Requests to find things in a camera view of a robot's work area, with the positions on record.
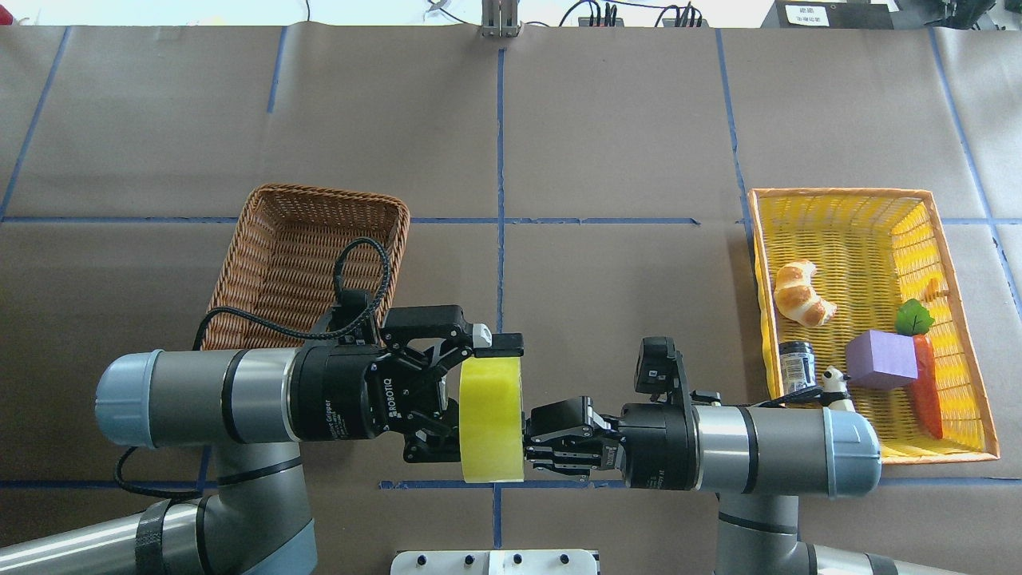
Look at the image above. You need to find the brown wicker basket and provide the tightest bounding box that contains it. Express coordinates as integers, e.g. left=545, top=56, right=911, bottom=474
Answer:
left=210, top=184, right=411, bottom=332

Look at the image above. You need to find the yellow tape roll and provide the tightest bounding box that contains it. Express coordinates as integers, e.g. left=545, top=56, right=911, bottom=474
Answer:
left=458, top=357, right=525, bottom=483

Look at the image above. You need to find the yellow wicker basket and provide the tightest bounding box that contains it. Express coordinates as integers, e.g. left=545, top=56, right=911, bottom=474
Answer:
left=747, top=187, right=1000, bottom=465

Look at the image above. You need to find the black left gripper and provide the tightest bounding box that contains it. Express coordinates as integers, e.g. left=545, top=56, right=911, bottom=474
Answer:
left=288, top=305, right=525, bottom=463

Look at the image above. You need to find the small dark can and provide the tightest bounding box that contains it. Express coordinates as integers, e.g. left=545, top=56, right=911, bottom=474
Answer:
left=778, top=341, right=817, bottom=395

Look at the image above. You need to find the toy carrot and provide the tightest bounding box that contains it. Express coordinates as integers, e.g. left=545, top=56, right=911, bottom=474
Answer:
left=894, top=299, right=945, bottom=440

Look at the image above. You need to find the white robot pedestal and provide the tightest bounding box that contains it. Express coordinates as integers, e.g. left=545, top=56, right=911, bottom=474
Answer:
left=390, top=549, right=601, bottom=574

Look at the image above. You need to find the black power box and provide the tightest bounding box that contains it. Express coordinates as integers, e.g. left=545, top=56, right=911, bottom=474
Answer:
left=760, top=1, right=894, bottom=30

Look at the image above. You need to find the aluminium frame post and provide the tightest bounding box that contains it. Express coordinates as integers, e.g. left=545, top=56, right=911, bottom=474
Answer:
left=481, top=0, right=521, bottom=38

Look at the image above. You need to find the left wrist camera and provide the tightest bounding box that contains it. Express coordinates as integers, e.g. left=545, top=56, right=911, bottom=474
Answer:
left=329, top=288, right=378, bottom=345

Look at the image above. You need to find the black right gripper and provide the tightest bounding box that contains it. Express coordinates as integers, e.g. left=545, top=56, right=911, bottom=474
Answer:
left=523, top=397, right=698, bottom=490

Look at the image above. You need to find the toy croissant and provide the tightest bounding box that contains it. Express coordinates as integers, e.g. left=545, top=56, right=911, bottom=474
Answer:
left=774, top=260, right=838, bottom=327

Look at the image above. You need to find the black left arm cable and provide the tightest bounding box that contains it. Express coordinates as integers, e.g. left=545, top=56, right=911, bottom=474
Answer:
left=114, top=237, right=393, bottom=502

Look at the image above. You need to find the toy panda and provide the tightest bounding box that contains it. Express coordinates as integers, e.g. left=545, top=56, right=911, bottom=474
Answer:
left=818, top=365, right=857, bottom=412

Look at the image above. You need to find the purple foam block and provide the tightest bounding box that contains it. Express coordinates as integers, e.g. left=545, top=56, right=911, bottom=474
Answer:
left=846, top=330, right=919, bottom=391

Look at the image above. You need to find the black power strip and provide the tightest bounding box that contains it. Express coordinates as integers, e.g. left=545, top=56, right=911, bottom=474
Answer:
left=566, top=1, right=711, bottom=29

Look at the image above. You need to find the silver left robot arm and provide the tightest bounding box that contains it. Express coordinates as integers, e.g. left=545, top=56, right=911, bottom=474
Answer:
left=2, top=292, right=525, bottom=574

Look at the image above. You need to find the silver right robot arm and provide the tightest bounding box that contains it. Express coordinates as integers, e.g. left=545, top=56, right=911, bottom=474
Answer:
left=523, top=396, right=937, bottom=574

